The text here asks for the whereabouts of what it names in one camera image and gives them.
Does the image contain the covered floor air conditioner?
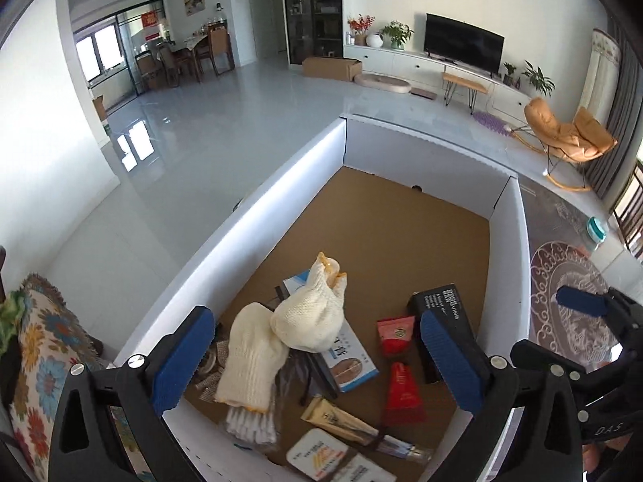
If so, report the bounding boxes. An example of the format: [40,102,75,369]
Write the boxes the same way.
[577,27,622,126]

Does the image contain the red flower arrangement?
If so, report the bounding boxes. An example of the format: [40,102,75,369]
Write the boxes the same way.
[346,14,375,46]

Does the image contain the brown cardboard box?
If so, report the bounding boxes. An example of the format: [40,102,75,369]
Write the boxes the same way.
[301,55,363,82]

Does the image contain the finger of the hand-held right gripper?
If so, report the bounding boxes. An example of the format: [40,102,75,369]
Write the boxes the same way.
[510,340,588,387]
[555,286,643,352]

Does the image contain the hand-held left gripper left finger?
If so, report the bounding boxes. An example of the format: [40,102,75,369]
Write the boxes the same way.
[47,306,217,482]

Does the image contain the orange rocking chair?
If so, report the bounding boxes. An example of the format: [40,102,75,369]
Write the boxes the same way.
[510,96,618,192]

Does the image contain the wooden slatted chair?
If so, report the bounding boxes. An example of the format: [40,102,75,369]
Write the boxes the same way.
[610,161,643,262]

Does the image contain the wooden bench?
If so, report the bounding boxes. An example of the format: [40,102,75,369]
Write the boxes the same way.
[442,73,489,114]

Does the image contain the metallic cosmetic tube clear cap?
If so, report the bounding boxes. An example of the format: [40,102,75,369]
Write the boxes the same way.
[300,394,434,463]

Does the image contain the red twisted packet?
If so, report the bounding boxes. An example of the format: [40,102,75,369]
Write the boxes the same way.
[377,315,428,425]

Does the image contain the blue and white box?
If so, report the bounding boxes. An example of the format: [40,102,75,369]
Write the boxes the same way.
[280,270,380,393]

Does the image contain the white sunscreen bottle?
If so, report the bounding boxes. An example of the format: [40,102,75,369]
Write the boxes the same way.
[286,428,397,482]

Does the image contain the dark glass display cabinet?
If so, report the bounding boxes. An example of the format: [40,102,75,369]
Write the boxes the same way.
[280,0,345,68]

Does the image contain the white cardboard box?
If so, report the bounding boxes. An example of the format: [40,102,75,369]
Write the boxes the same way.
[113,114,533,482]

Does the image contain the rhinestone bow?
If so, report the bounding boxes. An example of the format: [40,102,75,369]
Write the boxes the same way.
[193,339,227,402]

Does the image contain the television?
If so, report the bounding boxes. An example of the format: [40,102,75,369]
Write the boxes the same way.
[423,12,506,76]

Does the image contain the large potted plant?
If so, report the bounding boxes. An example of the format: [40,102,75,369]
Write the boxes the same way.
[522,60,556,98]

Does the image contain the cotton swab packet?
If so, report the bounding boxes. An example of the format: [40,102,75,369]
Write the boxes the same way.
[223,402,280,445]

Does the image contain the leafy potted plant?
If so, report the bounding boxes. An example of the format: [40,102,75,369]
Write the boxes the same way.
[382,21,414,51]

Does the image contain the white television cabinet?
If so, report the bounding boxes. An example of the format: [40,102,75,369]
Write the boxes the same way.
[344,43,533,121]

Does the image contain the floral patterned cushion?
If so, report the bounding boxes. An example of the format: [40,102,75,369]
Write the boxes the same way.
[0,274,101,482]

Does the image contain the grey curtain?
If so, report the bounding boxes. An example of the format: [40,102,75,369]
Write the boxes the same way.
[585,10,643,202]

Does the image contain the cream knitted glove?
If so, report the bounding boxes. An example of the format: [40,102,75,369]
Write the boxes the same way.
[270,252,348,353]
[215,302,289,410]

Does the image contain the black box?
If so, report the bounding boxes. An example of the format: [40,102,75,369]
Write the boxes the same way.
[406,282,478,385]

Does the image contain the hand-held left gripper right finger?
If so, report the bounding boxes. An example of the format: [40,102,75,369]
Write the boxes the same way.
[419,308,586,482]

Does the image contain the beige round pet bed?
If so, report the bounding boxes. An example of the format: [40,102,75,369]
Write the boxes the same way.
[354,73,413,95]

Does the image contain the clear safety glasses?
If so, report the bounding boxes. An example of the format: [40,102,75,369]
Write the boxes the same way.
[274,286,341,407]

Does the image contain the wooden dining table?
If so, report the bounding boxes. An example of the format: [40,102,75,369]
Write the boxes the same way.
[168,34,214,81]

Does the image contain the purple floor mat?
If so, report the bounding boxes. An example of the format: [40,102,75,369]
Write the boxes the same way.
[472,112,510,136]

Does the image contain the teal round container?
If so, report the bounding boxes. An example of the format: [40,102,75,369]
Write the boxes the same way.
[585,217,610,252]

